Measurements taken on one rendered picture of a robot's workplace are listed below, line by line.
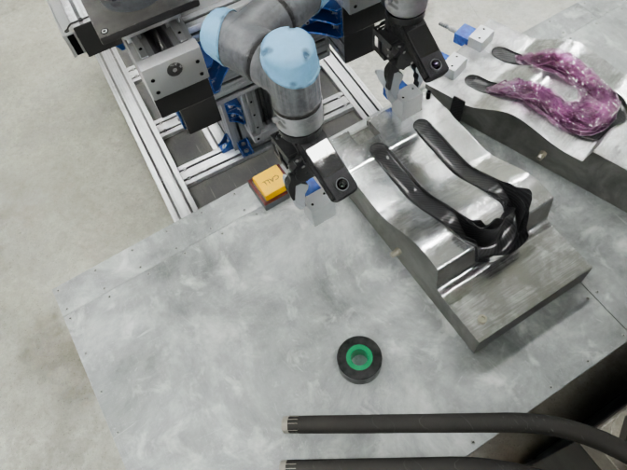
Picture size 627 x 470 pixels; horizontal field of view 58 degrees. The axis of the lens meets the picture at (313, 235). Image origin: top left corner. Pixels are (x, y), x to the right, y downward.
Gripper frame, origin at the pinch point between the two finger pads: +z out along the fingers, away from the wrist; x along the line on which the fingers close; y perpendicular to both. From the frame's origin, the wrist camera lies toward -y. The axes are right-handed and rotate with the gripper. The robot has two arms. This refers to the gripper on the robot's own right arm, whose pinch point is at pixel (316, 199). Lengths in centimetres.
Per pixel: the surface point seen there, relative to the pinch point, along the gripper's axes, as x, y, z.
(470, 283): -16.0, -26.1, 8.9
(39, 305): 81, 74, 95
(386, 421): 10.9, -37.9, 7.9
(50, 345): 82, 57, 95
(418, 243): -10.3, -17.1, 1.7
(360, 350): 7.2, -24.7, 12.0
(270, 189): 3.8, 14.2, 11.3
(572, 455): -18, -59, 29
